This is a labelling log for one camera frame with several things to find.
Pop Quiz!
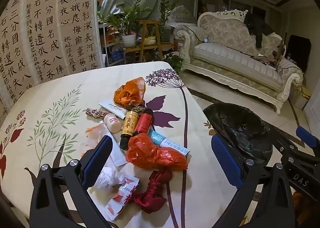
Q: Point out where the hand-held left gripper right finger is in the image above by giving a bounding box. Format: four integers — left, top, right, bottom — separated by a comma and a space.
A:
211, 134, 295, 228

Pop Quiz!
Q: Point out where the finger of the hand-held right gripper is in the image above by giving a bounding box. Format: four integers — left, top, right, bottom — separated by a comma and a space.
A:
271, 129, 300, 159
296, 126, 320, 150

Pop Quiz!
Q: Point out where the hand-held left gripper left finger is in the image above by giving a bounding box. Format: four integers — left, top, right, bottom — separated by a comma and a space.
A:
29, 135, 113, 228

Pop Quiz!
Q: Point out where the plain white tube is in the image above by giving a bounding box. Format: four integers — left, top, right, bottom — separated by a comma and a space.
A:
100, 123, 128, 167

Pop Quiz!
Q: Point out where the white tissue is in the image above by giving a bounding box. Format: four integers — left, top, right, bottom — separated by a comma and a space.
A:
96, 166, 124, 190

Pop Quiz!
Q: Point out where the orange plastic scrap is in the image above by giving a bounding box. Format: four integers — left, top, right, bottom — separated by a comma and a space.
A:
81, 121, 105, 156

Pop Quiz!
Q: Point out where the bin with black liner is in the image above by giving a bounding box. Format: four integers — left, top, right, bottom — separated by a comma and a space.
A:
202, 103, 282, 169

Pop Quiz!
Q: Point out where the small white bottle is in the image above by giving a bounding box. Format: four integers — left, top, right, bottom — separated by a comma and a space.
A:
104, 113, 122, 133

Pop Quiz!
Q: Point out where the red and white packet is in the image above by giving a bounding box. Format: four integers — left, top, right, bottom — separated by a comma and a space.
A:
105, 176, 140, 221

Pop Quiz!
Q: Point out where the checked cloth knot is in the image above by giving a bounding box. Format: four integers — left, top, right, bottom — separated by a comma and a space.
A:
86, 109, 107, 120

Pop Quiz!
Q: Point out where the yellow label dark bottle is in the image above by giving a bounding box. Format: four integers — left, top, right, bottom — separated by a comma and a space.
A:
119, 111, 140, 151

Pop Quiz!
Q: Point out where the red plastic bag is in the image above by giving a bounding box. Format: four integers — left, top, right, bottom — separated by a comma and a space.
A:
125, 133, 188, 171

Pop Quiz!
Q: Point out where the white tube with dark print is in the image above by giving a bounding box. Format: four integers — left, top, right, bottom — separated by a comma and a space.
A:
98, 99, 127, 120

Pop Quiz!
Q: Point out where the red label dark bottle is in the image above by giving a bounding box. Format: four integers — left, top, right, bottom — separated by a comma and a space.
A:
132, 108, 153, 137

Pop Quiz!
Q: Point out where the red satin cloth knot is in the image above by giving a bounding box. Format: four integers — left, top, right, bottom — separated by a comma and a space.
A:
134, 168, 173, 214

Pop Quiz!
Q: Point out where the brown wire scrubber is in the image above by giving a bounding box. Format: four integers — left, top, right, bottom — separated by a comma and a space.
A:
130, 105, 147, 114

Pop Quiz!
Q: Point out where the blue and white box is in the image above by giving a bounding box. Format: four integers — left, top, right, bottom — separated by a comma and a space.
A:
148, 129, 192, 156

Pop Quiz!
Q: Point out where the orange plastic bag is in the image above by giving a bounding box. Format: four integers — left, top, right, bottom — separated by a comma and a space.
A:
114, 76, 146, 110

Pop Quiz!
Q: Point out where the person's right forearm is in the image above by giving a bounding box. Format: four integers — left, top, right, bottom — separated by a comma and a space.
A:
292, 190, 318, 221

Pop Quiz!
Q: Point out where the yellow bag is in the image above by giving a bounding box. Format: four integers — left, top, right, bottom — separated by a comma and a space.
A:
301, 84, 312, 101

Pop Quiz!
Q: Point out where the black cabinet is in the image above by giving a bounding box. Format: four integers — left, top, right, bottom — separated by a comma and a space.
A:
287, 35, 312, 72

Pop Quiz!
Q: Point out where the blue plastic crate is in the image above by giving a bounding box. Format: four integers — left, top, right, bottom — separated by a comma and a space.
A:
110, 50, 125, 62

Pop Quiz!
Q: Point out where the cream carved sofa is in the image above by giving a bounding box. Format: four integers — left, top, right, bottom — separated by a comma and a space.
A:
175, 10, 304, 115

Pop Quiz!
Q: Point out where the small leafy floor plant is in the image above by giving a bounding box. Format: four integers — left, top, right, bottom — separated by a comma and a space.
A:
164, 52, 186, 74

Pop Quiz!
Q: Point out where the white metal shelf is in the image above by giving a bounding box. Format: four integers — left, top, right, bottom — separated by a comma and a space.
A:
99, 22, 125, 67

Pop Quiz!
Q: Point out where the green plant in white pot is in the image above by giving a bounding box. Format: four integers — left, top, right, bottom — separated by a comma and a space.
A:
97, 0, 146, 47

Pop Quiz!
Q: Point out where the black jacket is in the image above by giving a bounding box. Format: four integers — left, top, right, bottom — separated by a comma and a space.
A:
244, 11, 274, 49

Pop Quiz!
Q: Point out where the wooden plant stand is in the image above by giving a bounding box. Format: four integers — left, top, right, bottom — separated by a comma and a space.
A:
124, 20, 175, 62

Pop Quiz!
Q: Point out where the calligraphy screen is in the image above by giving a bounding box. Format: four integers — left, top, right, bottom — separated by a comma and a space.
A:
0, 0, 103, 119

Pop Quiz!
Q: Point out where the cream patterned armchair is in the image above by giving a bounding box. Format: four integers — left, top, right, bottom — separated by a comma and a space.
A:
169, 6, 198, 26

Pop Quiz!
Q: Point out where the tall plant in dark pot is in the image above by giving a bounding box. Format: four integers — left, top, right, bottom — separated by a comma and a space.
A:
156, 0, 181, 44

